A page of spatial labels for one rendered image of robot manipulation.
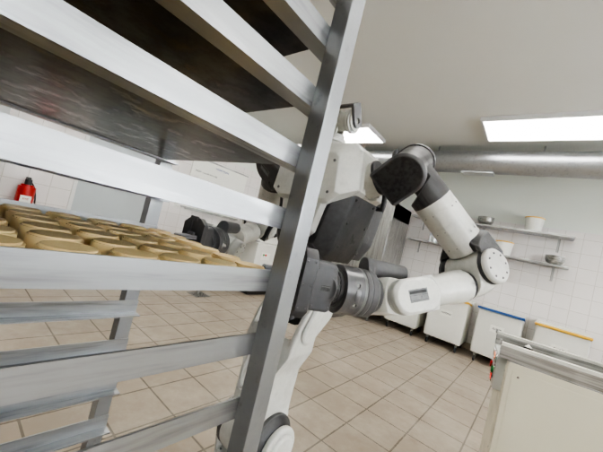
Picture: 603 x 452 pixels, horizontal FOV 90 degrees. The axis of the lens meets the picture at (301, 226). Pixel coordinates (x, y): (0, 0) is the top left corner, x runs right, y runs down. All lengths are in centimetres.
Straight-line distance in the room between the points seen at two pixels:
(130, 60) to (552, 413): 158
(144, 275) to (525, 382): 143
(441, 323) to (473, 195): 224
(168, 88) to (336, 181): 47
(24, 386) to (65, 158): 18
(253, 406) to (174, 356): 14
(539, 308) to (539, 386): 412
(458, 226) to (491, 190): 513
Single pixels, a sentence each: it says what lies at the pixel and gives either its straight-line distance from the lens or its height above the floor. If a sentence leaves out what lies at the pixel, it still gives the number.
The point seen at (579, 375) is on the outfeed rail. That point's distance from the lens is 157.
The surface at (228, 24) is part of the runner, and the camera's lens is 38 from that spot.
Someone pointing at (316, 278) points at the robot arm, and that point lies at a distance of 51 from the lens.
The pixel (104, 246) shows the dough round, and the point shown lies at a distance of 41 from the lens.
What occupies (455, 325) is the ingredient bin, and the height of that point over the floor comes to 39.
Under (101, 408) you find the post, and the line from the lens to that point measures 92.
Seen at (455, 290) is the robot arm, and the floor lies 109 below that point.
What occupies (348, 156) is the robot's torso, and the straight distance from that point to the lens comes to 74.
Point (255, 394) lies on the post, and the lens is 46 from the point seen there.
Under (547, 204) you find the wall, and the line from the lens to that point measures 579.
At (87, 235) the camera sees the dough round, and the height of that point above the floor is 106.
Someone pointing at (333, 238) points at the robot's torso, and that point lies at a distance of 74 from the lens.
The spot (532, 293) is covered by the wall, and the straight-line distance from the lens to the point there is 563.
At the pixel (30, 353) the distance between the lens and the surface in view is 80.
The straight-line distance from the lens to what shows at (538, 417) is 158.
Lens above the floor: 112
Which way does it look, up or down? 2 degrees up
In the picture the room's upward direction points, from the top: 14 degrees clockwise
